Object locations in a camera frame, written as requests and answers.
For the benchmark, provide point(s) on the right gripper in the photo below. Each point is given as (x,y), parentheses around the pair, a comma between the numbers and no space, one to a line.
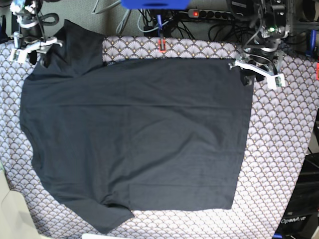
(22,48)

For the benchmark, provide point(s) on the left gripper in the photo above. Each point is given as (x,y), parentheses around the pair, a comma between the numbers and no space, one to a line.
(251,70)

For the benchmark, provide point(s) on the black T-shirt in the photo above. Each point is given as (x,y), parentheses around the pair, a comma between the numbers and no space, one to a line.
(143,134)

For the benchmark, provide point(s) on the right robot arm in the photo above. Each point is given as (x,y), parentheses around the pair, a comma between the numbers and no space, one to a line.
(30,39)

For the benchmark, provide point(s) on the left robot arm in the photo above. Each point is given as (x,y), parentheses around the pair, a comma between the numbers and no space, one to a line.
(268,19)

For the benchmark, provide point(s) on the fan patterned table cloth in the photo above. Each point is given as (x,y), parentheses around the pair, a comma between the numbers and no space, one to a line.
(280,130)

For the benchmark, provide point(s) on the red black table clamp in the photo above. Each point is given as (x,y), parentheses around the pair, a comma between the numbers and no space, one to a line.
(162,45)

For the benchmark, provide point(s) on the black OpenArm box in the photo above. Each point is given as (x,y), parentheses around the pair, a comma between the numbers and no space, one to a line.
(304,202)

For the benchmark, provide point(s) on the white power strip red switch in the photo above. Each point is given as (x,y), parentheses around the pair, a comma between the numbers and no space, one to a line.
(209,14)

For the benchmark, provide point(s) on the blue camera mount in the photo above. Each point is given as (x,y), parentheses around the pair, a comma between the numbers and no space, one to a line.
(155,4)

